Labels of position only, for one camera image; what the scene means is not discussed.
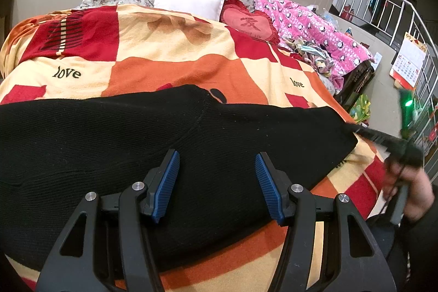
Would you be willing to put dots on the wall calendar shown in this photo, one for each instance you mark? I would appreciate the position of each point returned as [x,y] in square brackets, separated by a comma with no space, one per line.
[409,59]

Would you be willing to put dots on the green bag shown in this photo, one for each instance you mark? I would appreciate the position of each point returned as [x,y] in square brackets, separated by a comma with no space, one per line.
[361,107]

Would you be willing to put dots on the pink printed quilt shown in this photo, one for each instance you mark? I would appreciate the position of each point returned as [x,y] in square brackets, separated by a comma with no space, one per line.
[301,21]

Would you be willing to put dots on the black knit sweater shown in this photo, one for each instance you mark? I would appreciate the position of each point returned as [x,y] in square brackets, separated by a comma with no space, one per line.
[102,141]

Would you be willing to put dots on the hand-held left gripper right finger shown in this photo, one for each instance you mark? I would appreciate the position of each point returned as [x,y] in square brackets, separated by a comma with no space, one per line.
[268,189]

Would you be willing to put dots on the metal railing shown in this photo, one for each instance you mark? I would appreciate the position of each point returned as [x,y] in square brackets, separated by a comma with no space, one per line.
[421,25]

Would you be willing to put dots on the dark wooden bed end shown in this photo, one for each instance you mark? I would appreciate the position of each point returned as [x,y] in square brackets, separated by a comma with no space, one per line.
[357,80]

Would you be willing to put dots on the red heart cushion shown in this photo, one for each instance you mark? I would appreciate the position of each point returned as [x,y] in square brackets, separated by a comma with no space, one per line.
[249,21]

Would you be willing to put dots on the colourful crumpled cloth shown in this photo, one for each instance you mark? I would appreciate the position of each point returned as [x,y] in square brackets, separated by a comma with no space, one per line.
[311,54]

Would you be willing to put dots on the orange red printed blanket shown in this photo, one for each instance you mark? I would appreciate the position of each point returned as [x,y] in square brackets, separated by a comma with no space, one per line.
[171,66]

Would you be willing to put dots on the person's right forearm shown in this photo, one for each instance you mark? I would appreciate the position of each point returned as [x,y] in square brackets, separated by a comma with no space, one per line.
[417,254]

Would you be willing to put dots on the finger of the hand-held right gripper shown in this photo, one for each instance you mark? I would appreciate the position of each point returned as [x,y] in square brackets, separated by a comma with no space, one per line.
[371,136]

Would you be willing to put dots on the red fire extinguisher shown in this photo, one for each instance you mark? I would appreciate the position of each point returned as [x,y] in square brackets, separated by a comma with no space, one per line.
[346,12]

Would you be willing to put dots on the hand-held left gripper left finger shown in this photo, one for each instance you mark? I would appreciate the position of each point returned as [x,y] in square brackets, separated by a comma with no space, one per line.
[164,189]

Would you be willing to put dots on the white pillow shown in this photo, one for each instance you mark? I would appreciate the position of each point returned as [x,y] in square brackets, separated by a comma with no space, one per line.
[184,1]

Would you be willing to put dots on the person's right hand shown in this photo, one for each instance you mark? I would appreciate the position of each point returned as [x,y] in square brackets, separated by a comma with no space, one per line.
[419,192]

